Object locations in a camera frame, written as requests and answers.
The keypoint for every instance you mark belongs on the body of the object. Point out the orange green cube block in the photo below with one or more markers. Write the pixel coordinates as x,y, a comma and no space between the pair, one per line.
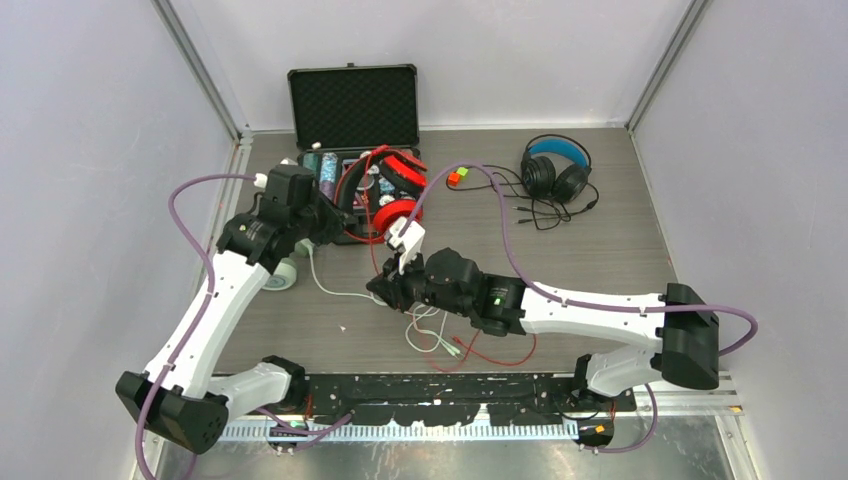
456,177

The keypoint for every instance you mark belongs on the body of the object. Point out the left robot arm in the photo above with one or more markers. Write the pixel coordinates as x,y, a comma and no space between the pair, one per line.
176,395

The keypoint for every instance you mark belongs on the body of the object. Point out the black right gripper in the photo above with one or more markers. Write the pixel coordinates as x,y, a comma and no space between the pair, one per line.
393,285

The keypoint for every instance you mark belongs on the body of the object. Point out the black poker chip case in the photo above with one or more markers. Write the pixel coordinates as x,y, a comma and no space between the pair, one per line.
352,109

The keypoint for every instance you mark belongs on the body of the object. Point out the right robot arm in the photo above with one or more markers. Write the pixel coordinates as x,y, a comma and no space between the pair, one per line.
669,336

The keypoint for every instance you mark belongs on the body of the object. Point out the mint green headphones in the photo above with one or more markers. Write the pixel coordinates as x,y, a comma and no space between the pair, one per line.
286,273

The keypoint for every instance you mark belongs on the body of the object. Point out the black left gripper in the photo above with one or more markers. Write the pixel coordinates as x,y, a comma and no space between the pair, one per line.
336,219

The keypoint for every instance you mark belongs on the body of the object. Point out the black blue headphones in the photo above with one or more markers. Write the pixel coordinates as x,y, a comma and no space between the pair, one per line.
555,167

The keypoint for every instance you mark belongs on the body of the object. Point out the purple poker chip stack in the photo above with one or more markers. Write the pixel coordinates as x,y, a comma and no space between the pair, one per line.
328,174

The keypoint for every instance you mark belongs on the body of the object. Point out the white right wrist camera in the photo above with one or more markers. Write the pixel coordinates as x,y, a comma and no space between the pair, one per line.
405,238

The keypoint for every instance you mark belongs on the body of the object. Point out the red headphones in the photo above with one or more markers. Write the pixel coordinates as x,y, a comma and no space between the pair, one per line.
375,189

